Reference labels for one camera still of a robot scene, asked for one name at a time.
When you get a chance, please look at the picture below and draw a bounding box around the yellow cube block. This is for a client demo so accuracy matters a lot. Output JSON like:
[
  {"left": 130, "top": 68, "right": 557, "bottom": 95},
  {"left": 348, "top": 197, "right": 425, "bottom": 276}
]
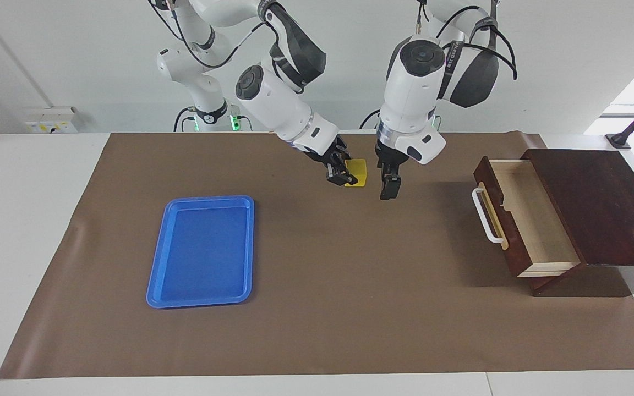
[{"left": 344, "top": 158, "right": 368, "bottom": 188}]

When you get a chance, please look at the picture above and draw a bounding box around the wooden drawer with white handle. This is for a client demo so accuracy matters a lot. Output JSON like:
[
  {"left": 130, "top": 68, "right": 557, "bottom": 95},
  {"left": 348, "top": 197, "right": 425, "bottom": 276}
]
[{"left": 472, "top": 155, "right": 582, "bottom": 279}]

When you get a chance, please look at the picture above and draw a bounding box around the dark wooden drawer cabinet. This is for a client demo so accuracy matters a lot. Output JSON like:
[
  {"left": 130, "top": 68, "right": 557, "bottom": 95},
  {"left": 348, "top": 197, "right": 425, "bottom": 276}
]
[{"left": 520, "top": 148, "right": 634, "bottom": 298}]

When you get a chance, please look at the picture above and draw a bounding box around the brown table mat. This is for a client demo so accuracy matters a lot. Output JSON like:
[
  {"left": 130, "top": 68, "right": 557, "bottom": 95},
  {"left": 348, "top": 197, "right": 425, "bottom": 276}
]
[{"left": 0, "top": 131, "right": 634, "bottom": 380}]

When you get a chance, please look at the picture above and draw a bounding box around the blue plastic tray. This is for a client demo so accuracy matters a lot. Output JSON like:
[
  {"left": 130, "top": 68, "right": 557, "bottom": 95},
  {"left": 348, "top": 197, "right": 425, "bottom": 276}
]
[{"left": 146, "top": 195, "right": 255, "bottom": 309}]

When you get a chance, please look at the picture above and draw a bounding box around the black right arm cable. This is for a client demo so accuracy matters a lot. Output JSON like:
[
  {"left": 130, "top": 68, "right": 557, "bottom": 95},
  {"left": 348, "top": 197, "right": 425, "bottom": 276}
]
[{"left": 149, "top": 0, "right": 275, "bottom": 70}]

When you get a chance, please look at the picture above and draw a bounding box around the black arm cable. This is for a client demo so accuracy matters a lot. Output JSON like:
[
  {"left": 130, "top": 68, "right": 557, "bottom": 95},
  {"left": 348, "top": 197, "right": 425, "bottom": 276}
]
[
  {"left": 416, "top": 0, "right": 518, "bottom": 81},
  {"left": 149, "top": 0, "right": 275, "bottom": 70}
]

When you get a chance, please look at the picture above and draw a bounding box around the black right base cable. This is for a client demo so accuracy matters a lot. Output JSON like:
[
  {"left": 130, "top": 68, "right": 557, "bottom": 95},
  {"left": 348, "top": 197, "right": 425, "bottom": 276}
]
[{"left": 172, "top": 107, "right": 198, "bottom": 133}]

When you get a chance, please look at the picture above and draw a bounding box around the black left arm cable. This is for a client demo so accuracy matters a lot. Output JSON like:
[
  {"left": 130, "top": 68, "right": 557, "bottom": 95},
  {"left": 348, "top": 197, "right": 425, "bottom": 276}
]
[{"left": 416, "top": 0, "right": 518, "bottom": 81}]

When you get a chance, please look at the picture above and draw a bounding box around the white wall socket box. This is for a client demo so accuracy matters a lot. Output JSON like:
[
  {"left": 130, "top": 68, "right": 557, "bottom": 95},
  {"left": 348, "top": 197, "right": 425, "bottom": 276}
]
[{"left": 24, "top": 107, "right": 84, "bottom": 135}]

